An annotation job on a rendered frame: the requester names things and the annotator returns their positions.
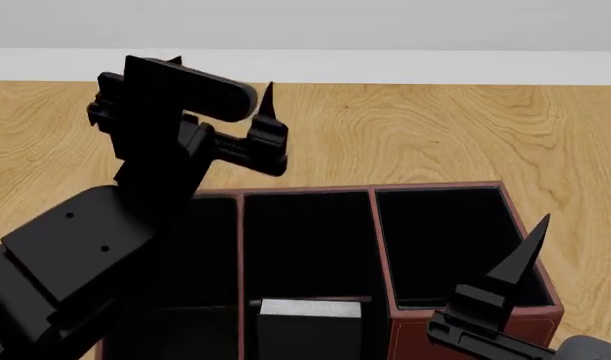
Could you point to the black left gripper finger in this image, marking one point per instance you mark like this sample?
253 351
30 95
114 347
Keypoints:
175 60
269 142

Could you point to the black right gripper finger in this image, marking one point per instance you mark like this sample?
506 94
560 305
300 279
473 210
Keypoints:
505 281

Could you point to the dark red leather caddy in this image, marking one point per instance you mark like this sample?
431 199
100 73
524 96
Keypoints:
417 332

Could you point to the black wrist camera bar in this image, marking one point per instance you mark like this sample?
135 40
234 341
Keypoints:
210 95

